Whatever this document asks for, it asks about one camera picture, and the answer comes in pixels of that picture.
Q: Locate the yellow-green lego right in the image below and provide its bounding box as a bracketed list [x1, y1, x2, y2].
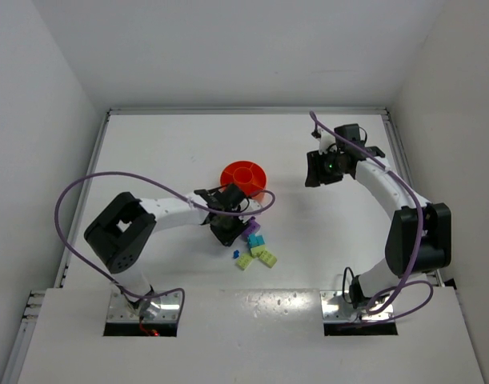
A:
[259, 251, 277, 268]

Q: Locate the orange round divided container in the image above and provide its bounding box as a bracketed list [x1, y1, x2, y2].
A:
[219, 160, 267, 201]

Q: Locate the purple lego block stack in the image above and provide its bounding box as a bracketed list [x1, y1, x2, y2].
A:
[241, 216, 261, 240]

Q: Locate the yellow-green lego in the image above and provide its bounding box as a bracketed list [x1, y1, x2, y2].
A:
[250, 245, 267, 258]
[259, 251, 277, 268]
[235, 254, 254, 270]

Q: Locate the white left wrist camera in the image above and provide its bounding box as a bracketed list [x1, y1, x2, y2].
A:
[242, 198, 264, 219]

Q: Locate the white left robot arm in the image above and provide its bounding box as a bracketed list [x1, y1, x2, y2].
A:
[84, 184, 250, 309]

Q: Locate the teal lego block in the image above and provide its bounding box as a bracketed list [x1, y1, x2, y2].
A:
[247, 234, 265, 249]

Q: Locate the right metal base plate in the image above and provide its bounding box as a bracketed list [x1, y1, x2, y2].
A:
[319, 290, 395, 325]

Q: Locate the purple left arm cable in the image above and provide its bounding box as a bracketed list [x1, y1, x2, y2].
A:
[54, 170, 276, 321]

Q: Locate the yellow-green lego middle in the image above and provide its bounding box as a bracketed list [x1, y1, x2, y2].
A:
[250, 245, 267, 258]

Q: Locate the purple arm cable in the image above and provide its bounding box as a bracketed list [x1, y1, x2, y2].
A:
[309, 110, 434, 329]
[54, 170, 276, 321]

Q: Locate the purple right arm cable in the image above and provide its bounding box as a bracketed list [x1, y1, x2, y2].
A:
[309, 110, 434, 329]

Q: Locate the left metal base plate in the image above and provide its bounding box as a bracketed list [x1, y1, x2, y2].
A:
[106, 292, 182, 324]

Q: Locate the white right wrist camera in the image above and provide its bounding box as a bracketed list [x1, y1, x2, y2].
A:
[311, 128, 336, 154]

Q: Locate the metal base plate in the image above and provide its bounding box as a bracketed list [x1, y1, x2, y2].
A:
[319, 290, 395, 325]
[106, 292, 182, 324]

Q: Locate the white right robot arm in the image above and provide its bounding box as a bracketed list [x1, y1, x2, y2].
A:
[305, 121, 451, 310]

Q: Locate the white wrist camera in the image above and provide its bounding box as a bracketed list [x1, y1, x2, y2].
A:
[242, 198, 264, 219]
[311, 128, 336, 154]

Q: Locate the yellow-green lego left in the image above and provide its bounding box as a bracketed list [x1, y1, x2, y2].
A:
[235, 254, 254, 270]

